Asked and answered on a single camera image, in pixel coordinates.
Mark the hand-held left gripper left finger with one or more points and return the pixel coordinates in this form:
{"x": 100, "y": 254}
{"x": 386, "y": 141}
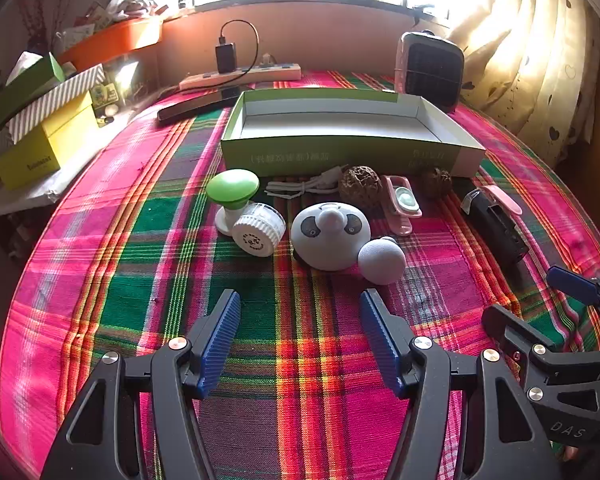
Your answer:
{"x": 220, "y": 345}

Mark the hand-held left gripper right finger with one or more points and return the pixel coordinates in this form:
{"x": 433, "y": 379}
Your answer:
{"x": 380, "y": 340}

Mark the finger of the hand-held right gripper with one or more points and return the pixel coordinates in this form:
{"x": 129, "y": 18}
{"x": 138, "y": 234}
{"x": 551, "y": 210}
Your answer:
{"x": 572, "y": 284}
{"x": 510, "y": 325}

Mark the grey round knob massager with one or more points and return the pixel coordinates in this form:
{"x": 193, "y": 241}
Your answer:
{"x": 380, "y": 262}

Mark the black rectangular device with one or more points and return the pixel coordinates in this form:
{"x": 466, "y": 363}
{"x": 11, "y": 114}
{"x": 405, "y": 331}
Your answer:
{"x": 500, "y": 232}

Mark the plain pink clip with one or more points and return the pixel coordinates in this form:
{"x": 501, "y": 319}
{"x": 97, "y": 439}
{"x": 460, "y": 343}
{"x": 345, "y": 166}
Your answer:
{"x": 505, "y": 201}

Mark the white panda-shaped device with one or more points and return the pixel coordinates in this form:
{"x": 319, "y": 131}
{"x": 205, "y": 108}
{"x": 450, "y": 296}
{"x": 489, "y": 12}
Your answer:
{"x": 325, "y": 240}

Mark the pink clip with green lens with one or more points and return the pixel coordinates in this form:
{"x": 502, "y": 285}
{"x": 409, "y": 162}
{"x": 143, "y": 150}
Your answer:
{"x": 402, "y": 200}

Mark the brown carved walnut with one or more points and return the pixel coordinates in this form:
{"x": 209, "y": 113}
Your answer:
{"x": 359, "y": 185}
{"x": 436, "y": 183}

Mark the green mushroom-shaped massager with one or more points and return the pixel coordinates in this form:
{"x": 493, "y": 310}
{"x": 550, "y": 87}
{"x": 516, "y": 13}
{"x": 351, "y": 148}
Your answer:
{"x": 232, "y": 187}

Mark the green cardboard box tray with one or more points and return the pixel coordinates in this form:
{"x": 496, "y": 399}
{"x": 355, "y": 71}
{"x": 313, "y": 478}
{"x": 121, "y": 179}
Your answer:
{"x": 330, "y": 150}

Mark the pink green plaid cloth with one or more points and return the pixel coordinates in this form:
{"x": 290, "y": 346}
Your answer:
{"x": 130, "y": 260}

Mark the cream heart-print curtain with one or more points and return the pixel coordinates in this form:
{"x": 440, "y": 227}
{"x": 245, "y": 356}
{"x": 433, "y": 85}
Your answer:
{"x": 530, "y": 60}

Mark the black flat bar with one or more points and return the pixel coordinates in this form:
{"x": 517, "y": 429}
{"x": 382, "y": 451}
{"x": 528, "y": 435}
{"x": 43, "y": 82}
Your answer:
{"x": 190, "y": 108}

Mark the small pink space heater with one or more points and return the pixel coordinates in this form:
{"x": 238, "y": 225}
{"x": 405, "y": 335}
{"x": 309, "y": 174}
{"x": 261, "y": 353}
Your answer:
{"x": 430, "y": 72}

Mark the yellow box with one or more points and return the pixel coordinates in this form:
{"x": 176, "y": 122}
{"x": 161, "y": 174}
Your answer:
{"x": 35, "y": 155}

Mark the small green ornaments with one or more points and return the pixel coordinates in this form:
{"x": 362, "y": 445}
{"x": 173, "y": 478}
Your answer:
{"x": 104, "y": 97}

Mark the beige power strip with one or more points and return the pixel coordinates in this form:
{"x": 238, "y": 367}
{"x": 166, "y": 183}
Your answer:
{"x": 260, "y": 74}

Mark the black charger adapter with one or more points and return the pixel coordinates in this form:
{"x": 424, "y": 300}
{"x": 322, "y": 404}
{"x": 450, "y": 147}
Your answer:
{"x": 226, "y": 57}

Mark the white plug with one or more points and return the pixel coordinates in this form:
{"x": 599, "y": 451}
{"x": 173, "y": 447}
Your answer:
{"x": 267, "y": 60}

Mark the striped box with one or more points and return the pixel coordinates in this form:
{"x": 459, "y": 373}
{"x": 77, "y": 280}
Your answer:
{"x": 60, "y": 95}

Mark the green box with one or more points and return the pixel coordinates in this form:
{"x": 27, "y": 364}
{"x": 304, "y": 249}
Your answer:
{"x": 25, "y": 92}

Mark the orange plastic basin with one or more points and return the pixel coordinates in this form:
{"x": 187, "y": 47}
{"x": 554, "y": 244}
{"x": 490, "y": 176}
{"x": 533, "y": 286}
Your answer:
{"x": 115, "y": 40}

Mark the plastic bags in basin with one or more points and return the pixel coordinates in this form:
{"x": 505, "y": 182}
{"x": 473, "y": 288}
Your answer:
{"x": 125, "y": 2}

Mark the red flower branches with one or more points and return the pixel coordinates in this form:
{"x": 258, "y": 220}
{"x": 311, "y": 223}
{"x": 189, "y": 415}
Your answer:
{"x": 40, "y": 20}

